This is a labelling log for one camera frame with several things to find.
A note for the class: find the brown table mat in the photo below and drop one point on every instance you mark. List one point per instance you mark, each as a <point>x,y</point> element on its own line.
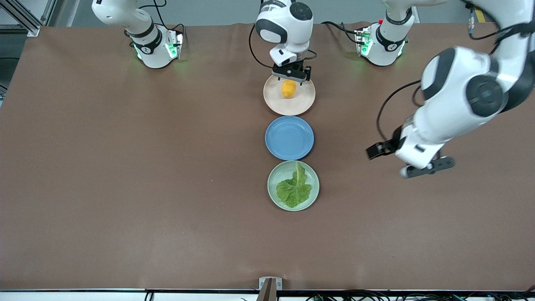
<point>125,209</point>

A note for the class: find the metal bracket with brown post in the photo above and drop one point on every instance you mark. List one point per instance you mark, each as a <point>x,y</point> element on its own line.
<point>270,288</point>

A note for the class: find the blue round plate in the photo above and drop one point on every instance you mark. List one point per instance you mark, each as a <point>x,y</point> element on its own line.
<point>289,138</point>

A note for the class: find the yellow floor tape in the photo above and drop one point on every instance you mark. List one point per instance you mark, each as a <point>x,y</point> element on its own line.
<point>480,16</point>

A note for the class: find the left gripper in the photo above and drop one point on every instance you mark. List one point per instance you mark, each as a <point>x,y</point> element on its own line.
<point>387,147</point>

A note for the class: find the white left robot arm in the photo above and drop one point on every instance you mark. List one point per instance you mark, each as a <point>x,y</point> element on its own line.
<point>459,83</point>

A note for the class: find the light green round plate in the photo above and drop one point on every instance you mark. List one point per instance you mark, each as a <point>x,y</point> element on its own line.
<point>273,190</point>

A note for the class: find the aluminium frame profile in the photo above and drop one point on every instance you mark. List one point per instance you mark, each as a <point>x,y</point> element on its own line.
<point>25,19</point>

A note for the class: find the green lettuce leaf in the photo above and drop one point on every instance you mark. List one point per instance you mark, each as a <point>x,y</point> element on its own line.
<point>294,190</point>

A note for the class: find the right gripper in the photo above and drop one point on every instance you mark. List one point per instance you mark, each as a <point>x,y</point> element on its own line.
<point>297,68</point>

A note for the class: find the yellow lemon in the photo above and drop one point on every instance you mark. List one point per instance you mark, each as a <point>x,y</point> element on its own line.
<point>289,89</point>

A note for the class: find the beige round plate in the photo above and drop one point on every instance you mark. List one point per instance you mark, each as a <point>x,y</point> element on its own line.
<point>289,106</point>

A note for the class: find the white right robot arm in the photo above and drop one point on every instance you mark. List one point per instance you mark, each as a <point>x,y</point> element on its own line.
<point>152,50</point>

